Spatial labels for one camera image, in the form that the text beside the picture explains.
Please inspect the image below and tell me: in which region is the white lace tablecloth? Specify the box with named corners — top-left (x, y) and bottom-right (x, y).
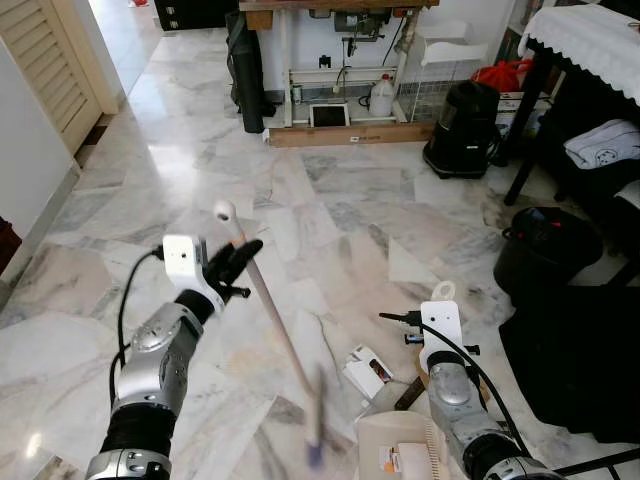
top-left (519, 4), bottom-right (640, 104)

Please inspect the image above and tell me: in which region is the white sewing machine table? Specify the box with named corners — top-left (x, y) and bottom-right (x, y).
top-left (240, 0), bottom-right (443, 128)

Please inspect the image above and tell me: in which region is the black metal stand leg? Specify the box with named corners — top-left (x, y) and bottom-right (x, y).
top-left (554, 447), bottom-right (640, 477)

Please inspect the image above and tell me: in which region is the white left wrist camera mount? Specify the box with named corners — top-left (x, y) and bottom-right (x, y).
top-left (163, 235), bottom-right (210, 303)

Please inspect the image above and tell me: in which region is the black vacuum cleaner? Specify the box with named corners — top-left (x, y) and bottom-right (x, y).
top-left (422, 81), bottom-right (505, 180)

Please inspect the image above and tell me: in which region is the tall black bag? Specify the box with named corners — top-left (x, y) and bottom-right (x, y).
top-left (224, 11), bottom-right (267, 135)

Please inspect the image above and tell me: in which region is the dark red object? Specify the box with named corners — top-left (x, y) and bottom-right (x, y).
top-left (0, 215), bottom-right (22, 277)

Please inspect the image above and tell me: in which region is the grey white folded bag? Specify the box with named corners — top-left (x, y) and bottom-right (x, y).
top-left (562, 119), bottom-right (640, 172)

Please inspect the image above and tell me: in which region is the white framed tablet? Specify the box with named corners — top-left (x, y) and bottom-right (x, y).
top-left (309, 101), bottom-right (352, 130)

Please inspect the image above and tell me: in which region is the wooden louvered door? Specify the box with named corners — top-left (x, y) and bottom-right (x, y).
top-left (0, 0), bottom-right (120, 157)

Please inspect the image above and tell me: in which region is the broom with pale pink handle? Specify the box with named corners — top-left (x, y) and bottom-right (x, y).
top-left (214, 200), bottom-right (332, 471)

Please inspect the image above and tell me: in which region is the small white printed carton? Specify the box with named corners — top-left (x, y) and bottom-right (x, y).
top-left (342, 346), bottom-right (397, 402)

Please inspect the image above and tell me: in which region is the white plastic jug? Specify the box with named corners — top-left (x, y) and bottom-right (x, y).
top-left (367, 72), bottom-right (398, 119)

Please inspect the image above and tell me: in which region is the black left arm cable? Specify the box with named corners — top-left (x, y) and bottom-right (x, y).
top-left (107, 248), bottom-right (167, 403)

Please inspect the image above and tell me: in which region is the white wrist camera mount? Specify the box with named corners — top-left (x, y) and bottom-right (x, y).
top-left (163, 235), bottom-right (210, 303)
top-left (419, 281), bottom-right (464, 369)

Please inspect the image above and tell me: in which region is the black cloth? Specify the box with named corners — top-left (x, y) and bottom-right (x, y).
top-left (498, 284), bottom-right (640, 444)

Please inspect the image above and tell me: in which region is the red plastic bag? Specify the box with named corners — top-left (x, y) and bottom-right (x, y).
top-left (472, 59), bottom-right (535, 94)

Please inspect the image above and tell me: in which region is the long wooden plank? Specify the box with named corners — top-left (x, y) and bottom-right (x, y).
top-left (267, 121), bottom-right (439, 150)

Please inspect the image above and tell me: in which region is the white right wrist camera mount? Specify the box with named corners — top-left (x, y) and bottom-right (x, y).
top-left (419, 281), bottom-right (464, 369)

